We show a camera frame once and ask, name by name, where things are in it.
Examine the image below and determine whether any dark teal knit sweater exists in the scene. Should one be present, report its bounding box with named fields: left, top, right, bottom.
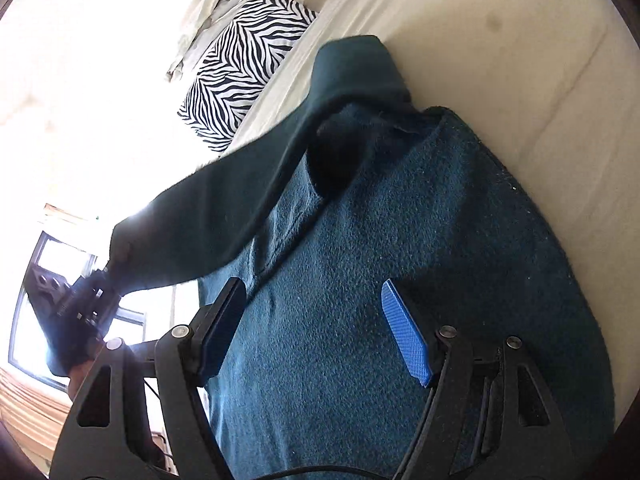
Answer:
left=108, top=36, right=614, bottom=479

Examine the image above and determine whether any person's left hand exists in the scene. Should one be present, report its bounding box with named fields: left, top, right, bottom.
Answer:
left=67, top=360, right=96, bottom=401

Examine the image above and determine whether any zebra print pillow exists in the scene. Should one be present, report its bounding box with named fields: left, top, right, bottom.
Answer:
left=177, top=0, right=318, bottom=153

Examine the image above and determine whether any crumpled white cloth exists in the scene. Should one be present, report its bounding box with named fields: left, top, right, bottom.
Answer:
left=167, top=0, right=271, bottom=82

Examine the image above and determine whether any window with dark frame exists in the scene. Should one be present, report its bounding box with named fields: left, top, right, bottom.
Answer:
left=8, top=231, right=147, bottom=391

